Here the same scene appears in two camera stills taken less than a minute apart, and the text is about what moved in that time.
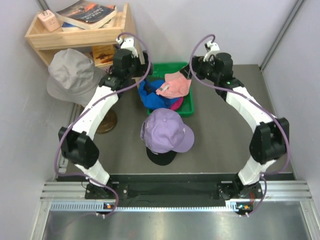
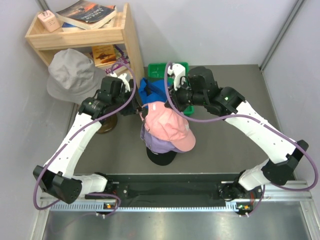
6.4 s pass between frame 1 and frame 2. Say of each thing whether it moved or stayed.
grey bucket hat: stayed
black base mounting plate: stayed
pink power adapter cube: stayed
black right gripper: moved
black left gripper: moved
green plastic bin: stayed
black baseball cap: stayed
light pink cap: moved
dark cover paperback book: stayed
